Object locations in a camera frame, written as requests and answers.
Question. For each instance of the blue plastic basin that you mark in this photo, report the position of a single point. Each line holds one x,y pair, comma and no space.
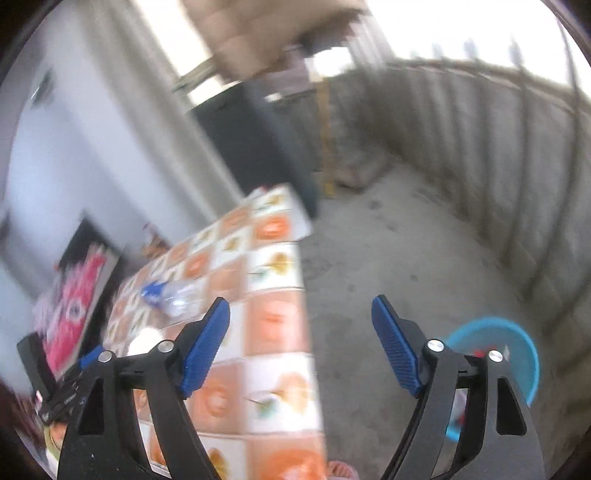
508,334

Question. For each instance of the grey curtain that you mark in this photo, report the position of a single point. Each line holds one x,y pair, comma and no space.
171,106

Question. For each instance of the dark grey cabinet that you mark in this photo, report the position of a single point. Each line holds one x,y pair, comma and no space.
258,138

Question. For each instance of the clear plastic bottle blue cap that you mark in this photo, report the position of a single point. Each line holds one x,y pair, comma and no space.
173,295

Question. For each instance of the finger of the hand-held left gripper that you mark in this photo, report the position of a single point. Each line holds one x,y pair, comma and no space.
90,356

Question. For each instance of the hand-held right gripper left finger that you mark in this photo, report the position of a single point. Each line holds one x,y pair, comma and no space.
207,350

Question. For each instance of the crumpled white plastic bag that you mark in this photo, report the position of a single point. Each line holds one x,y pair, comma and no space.
144,341

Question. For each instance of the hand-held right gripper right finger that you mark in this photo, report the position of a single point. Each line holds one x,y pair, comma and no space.
397,355

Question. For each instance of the pink floral blanket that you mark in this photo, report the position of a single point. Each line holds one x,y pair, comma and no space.
71,314

